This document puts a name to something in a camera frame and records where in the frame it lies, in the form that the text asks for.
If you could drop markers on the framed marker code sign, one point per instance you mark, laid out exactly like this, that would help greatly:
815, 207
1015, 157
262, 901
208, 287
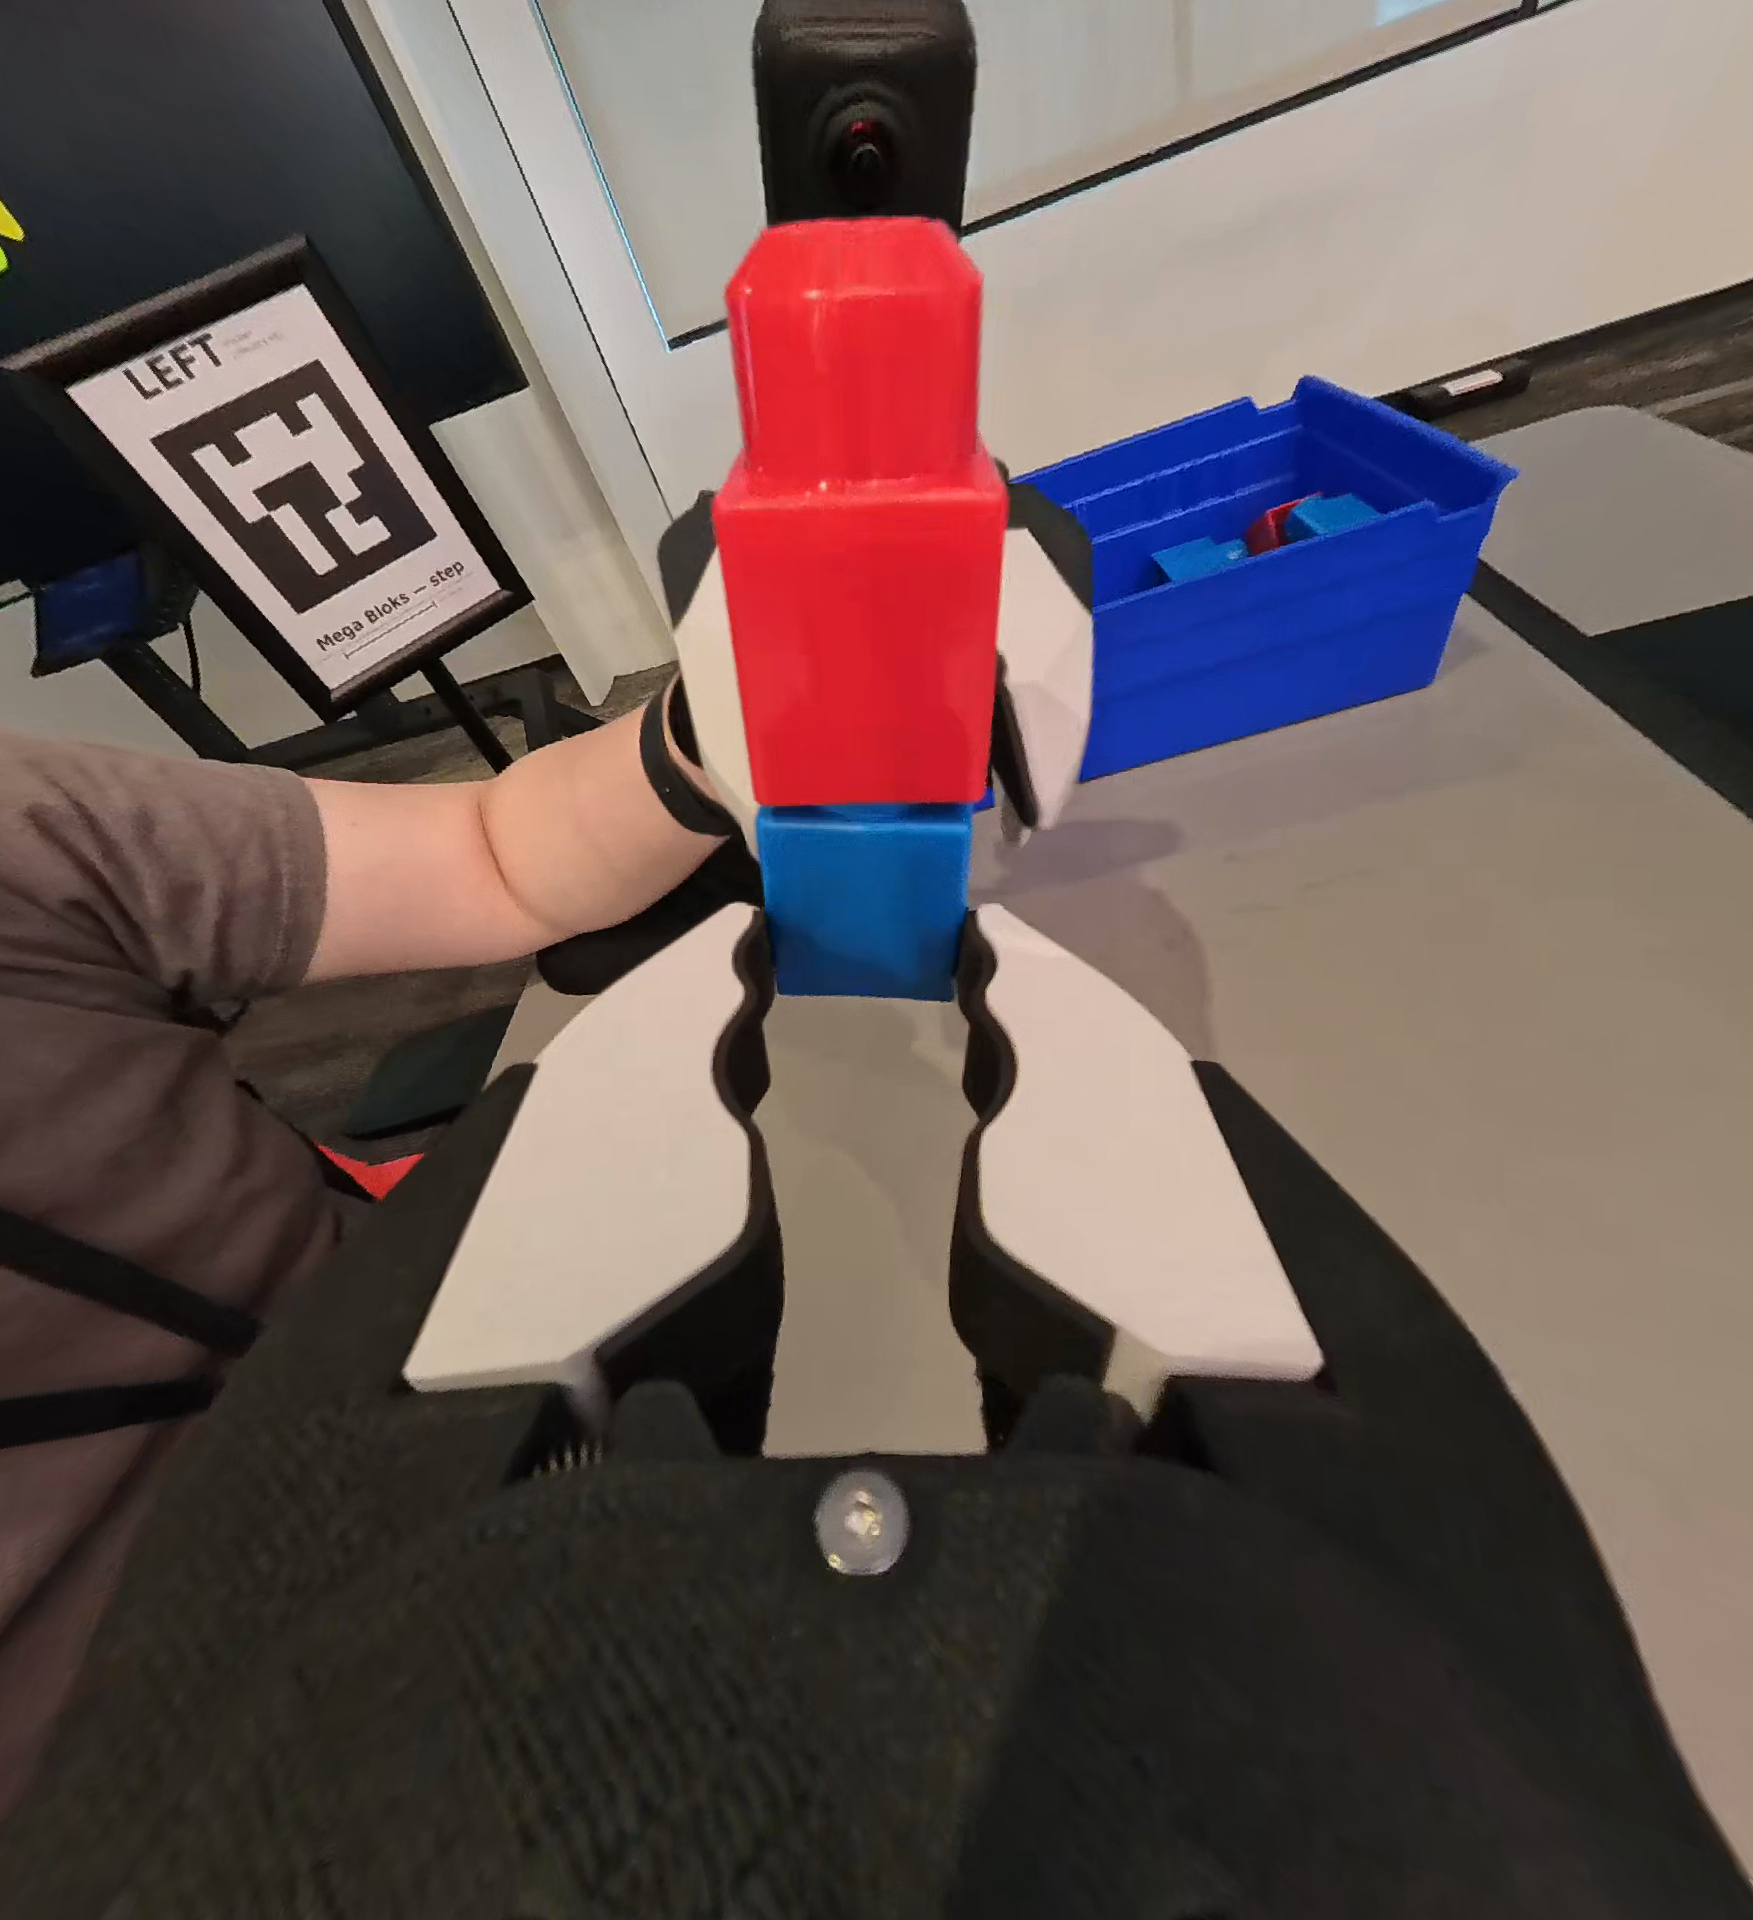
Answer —
277, 480

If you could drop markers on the blue plastic bin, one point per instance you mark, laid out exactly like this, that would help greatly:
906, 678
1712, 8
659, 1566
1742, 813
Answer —
1265, 660

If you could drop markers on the large black display panel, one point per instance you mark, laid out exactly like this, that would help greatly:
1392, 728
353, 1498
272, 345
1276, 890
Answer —
186, 151

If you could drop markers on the pile of colourful toy blocks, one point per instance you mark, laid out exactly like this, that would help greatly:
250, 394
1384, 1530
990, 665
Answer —
1200, 558

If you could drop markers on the small black flat device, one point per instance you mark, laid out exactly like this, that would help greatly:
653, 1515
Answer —
1462, 386

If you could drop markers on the black sign easel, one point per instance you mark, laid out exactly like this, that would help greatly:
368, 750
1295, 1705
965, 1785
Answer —
470, 720

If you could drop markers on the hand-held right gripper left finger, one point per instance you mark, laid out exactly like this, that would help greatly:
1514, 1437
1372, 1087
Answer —
607, 1201

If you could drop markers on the black armrest pad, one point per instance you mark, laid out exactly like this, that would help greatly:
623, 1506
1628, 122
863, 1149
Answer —
636, 931

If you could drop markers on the small red object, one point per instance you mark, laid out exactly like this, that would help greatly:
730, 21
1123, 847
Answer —
375, 1172

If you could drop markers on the black desk mat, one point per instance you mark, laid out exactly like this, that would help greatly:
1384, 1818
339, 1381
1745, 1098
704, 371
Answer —
1745, 704

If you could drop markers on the black wristwatch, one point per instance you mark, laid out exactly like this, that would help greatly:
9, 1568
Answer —
667, 780

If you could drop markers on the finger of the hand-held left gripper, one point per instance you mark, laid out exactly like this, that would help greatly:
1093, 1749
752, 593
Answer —
703, 704
1057, 674

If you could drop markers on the blue two-stud block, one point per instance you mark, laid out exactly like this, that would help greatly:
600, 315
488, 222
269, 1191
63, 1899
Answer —
861, 915

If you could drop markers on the red one-stud block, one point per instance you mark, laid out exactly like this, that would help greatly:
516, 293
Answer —
861, 631

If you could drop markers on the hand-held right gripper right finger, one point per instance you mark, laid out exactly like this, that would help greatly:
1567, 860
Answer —
1131, 1201

